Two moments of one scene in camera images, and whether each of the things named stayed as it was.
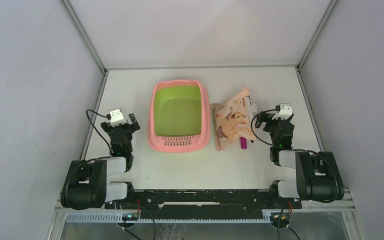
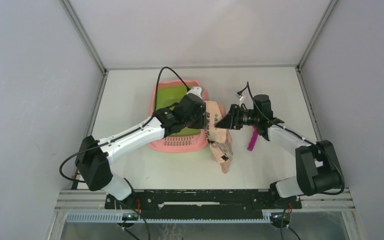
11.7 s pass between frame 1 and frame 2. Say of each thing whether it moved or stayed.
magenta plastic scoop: moved
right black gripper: moved
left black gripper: moved
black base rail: stayed
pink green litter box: stayed
